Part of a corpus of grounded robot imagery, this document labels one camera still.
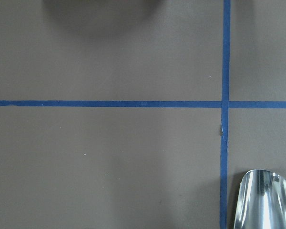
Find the metal scoop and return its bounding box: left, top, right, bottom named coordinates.
left=234, top=169, right=286, bottom=229

